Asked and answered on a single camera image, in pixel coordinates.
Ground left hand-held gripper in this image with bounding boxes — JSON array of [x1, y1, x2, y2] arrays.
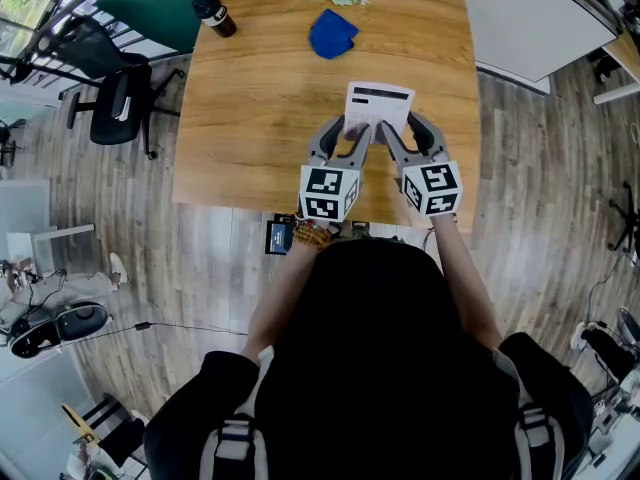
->
[[298, 116, 374, 223]]

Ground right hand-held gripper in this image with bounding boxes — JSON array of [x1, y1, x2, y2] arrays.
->
[[380, 111, 464, 218]]

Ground white calculator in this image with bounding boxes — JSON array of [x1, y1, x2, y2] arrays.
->
[[343, 80, 417, 144]]

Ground person's right forearm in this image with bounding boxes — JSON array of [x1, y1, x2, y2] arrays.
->
[[430, 212, 505, 352]]

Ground person's left forearm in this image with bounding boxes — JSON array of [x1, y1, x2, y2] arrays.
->
[[241, 240, 331, 364]]

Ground person's camouflage trousers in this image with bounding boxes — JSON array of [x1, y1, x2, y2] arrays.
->
[[332, 221, 401, 242]]

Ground black box with blue label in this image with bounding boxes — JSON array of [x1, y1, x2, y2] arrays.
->
[[264, 212, 296, 257]]

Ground blue cloth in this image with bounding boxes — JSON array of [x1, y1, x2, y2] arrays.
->
[[308, 8, 360, 61]]

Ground wooden table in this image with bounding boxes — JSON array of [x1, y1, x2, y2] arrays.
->
[[227, 0, 620, 94]]

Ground black tumbler with white band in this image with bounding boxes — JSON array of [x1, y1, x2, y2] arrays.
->
[[191, 0, 238, 39]]

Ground person's black shirt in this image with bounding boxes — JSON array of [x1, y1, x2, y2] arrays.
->
[[143, 237, 596, 480]]

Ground wooden desk with white leg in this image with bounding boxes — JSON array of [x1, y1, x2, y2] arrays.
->
[[592, 30, 640, 107]]

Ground black mesh office chair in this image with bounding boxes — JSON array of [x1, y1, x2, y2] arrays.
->
[[0, 15, 186, 162]]

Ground black chair base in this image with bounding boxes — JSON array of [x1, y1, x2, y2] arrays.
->
[[607, 181, 640, 254]]

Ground green partition panel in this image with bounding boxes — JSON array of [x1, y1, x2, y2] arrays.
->
[[94, 0, 229, 55]]

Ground black and white helmet device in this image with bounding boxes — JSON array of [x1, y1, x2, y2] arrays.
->
[[7, 301, 111, 360]]

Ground yellow tool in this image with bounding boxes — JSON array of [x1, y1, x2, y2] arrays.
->
[[60, 402, 101, 444]]

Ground brown beaded bracelet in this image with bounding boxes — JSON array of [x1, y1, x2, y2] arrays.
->
[[292, 220, 334, 252]]

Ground black floor cable with adapter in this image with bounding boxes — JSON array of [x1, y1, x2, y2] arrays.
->
[[107, 320, 249, 337]]

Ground grey backpack strap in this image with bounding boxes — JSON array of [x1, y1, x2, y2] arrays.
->
[[514, 402, 566, 480], [199, 415, 269, 480]]

